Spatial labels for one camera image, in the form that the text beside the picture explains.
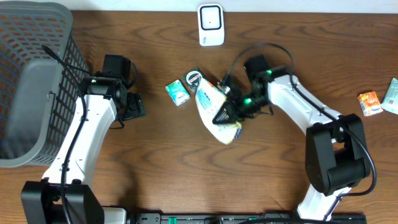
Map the dark grey plastic mesh basket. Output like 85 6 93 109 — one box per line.
1 1 89 168

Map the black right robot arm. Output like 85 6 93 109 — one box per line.
213 66 377 221

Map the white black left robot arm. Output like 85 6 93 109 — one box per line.
21 75 134 223

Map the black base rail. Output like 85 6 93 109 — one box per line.
126 212 368 224

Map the white barcode scanner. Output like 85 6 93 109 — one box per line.
197 4 225 47

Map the yellow red snack bag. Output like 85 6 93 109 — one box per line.
195 78 242 145

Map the light teal snack packet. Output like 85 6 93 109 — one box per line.
381 78 397 114

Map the orange snack packet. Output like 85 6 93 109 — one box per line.
358 91 383 116

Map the teal white tissue packet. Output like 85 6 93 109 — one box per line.
165 80 190 106

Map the dark green round packet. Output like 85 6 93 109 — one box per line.
182 67 206 93

